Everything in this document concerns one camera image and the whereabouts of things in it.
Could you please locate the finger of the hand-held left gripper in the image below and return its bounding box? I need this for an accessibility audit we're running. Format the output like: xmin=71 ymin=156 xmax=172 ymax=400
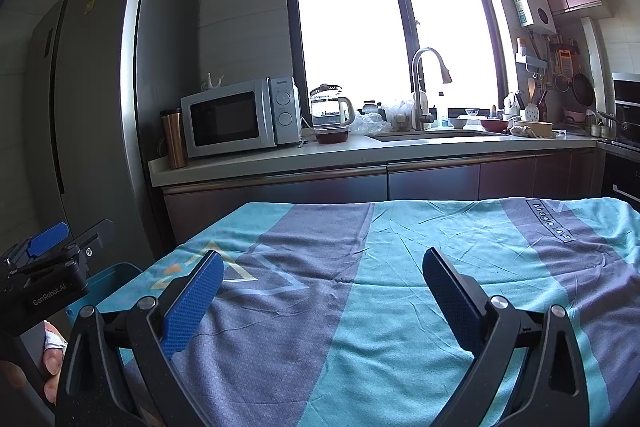
xmin=25 ymin=221 xmax=71 ymax=259
xmin=69 ymin=218 xmax=116 ymax=258

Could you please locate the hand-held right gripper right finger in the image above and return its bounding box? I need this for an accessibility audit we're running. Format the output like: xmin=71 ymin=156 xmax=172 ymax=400
xmin=422 ymin=247 xmax=591 ymax=427

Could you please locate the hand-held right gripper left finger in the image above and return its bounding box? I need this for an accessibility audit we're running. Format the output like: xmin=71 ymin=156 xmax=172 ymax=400
xmin=54 ymin=249 xmax=225 ymax=427

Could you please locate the blue plastic bin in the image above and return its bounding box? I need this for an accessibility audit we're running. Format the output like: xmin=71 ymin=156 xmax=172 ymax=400
xmin=64 ymin=261 xmax=147 ymax=323

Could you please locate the person's left hand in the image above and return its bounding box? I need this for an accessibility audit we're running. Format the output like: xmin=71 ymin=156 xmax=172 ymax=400
xmin=42 ymin=321 xmax=69 ymax=403

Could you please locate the teal and purple printed tablecloth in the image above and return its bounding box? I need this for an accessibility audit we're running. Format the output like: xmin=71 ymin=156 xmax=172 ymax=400
xmin=95 ymin=197 xmax=640 ymax=427

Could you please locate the dark kitchen base cabinet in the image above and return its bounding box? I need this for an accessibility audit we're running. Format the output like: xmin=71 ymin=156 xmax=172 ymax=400
xmin=147 ymin=132 xmax=601 ymax=248

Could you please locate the copper travel tumbler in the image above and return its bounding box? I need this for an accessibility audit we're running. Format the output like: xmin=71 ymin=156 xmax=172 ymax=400
xmin=160 ymin=108 xmax=189 ymax=170

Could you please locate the grey steel refrigerator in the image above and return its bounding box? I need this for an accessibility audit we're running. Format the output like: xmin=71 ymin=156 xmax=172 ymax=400
xmin=25 ymin=0 xmax=201 ymax=278

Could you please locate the beige baking dish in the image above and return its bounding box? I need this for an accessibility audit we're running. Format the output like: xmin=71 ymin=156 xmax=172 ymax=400
xmin=512 ymin=121 xmax=555 ymax=138

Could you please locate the clear plastic bag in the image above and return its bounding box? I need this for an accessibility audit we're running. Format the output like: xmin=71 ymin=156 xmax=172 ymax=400
xmin=352 ymin=99 xmax=416 ymax=135

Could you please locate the steel kitchen faucet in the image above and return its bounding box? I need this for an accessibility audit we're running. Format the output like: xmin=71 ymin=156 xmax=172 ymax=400
xmin=411 ymin=47 xmax=454 ymax=131

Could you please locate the white microwave oven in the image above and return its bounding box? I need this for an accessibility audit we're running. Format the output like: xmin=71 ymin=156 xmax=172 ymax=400
xmin=180 ymin=77 xmax=302 ymax=159

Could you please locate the glass electric kettle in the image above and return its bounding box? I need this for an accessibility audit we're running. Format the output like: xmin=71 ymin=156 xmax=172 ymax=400
xmin=309 ymin=83 xmax=356 ymax=128

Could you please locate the black frying pan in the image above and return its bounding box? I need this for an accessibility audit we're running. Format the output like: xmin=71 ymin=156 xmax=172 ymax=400
xmin=571 ymin=72 xmax=596 ymax=106

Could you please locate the black built-in oven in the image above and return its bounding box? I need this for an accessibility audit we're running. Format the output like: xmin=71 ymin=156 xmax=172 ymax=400
xmin=595 ymin=72 xmax=640 ymax=200

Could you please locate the kitchen window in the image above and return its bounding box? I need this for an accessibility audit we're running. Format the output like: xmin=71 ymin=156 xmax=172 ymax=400
xmin=282 ymin=0 xmax=511 ymax=130

